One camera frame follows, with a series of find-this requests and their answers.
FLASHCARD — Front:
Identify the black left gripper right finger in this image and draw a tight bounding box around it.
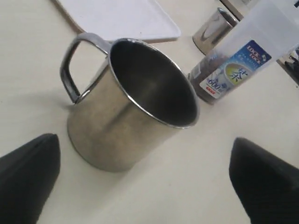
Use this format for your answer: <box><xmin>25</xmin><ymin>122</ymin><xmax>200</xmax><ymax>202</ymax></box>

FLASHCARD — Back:
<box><xmin>228</xmin><ymin>137</ymin><xmax>299</xmax><ymax>224</ymax></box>

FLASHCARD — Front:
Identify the right steel mug with pellets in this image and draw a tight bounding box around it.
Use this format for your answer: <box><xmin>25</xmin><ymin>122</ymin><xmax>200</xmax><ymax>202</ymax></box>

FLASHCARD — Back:
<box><xmin>192</xmin><ymin>7</ymin><xmax>238</xmax><ymax>55</ymax></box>

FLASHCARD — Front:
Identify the translucent plastic container with label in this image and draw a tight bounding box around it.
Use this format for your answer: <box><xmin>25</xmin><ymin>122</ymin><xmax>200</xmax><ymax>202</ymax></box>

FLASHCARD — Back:
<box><xmin>189</xmin><ymin>0</ymin><xmax>299</xmax><ymax>104</ymax></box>

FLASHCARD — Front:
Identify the white plastic tray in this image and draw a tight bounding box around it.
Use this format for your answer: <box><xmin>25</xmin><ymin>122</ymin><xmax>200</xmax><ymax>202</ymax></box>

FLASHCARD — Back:
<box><xmin>53</xmin><ymin>0</ymin><xmax>181</xmax><ymax>43</ymax></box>

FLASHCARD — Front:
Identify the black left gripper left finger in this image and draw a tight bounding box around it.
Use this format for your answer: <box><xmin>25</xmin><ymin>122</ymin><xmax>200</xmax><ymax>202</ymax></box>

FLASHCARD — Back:
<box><xmin>0</xmin><ymin>133</ymin><xmax>61</xmax><ymax>224</ymax></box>

